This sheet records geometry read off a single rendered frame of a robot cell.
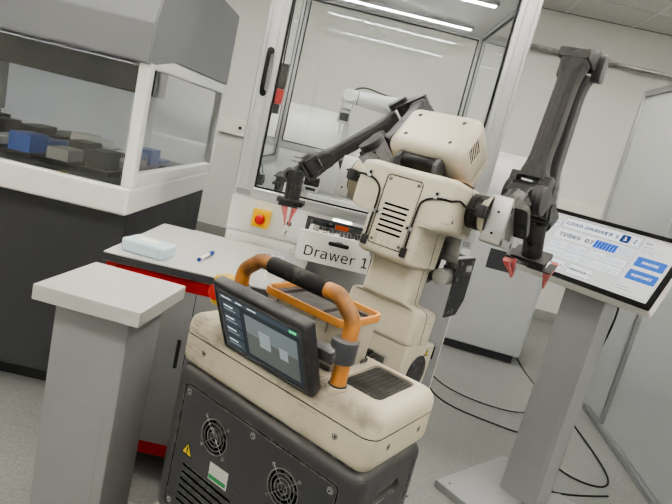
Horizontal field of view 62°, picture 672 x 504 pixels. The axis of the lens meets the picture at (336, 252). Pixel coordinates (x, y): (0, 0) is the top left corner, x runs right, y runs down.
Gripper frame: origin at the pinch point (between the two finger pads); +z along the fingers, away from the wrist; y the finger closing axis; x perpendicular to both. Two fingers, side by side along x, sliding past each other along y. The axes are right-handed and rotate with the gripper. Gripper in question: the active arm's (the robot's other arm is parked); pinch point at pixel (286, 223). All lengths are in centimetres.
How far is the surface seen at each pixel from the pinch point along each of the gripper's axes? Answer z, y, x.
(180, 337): 39, 25, 28
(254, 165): -16.4, 19.0, -30.1
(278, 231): 8.5, 4.3, -30.1
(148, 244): 11.7, 40.6, 25.1
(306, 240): 3.8, -8.3, 4.2
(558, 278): -1, -102, 1
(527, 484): 83, -114, 0
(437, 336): 39, -72, -28
